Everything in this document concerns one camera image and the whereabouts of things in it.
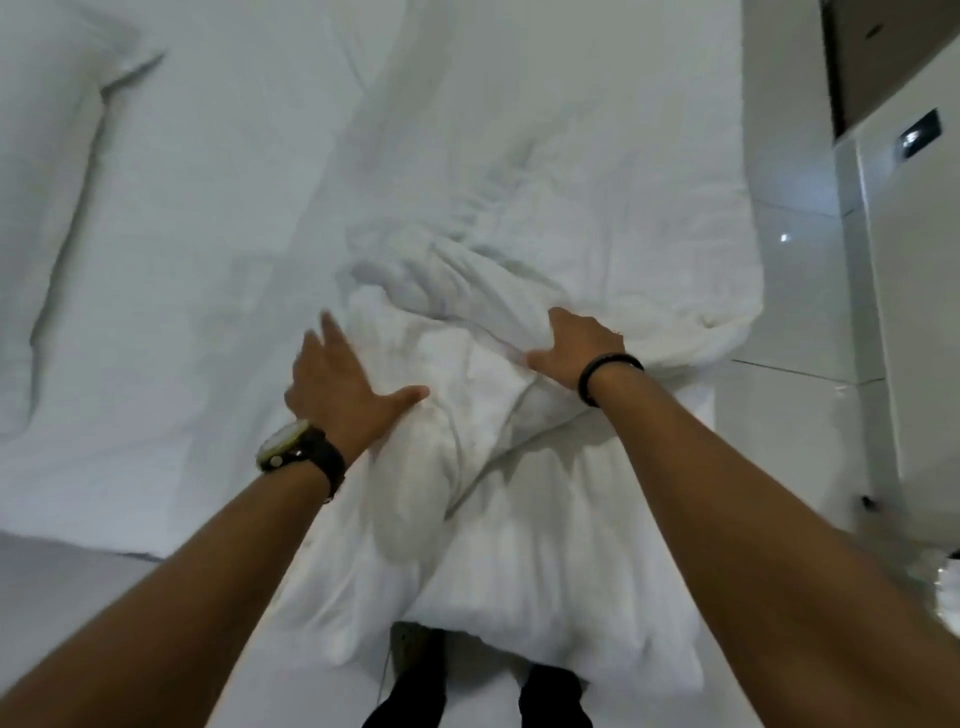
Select person's right hand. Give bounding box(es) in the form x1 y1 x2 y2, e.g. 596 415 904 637
525 306 646 410

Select person's left hand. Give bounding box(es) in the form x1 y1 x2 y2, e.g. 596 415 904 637
283 311 431 466

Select white pillow insert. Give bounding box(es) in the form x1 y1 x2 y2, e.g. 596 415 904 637
330 285 543 573

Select person's right forearm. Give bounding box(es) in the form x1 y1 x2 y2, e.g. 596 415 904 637
591 363 960 728

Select person's left forearm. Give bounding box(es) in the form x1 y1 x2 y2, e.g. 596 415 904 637
0 448 340 728

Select bed with white sheet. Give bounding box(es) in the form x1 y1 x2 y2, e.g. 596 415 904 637
0 0 765 575

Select white bed pillow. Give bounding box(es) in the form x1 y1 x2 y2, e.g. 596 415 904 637
0 0 168 445

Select black trousers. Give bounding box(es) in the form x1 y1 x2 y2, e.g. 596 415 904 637
363 646 595 728

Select white cabinet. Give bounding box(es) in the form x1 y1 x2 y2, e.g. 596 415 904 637
825 67 960 560

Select dark wooden panel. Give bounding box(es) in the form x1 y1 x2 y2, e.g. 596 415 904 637
819 0 960 142

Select black wrist bracelet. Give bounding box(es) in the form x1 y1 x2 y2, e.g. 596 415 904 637
576 352 646 410

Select black strap wristwatch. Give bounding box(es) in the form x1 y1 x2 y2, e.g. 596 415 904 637
255 419 348 504

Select black wall switch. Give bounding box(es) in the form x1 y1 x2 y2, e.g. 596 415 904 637
895 108 943 161

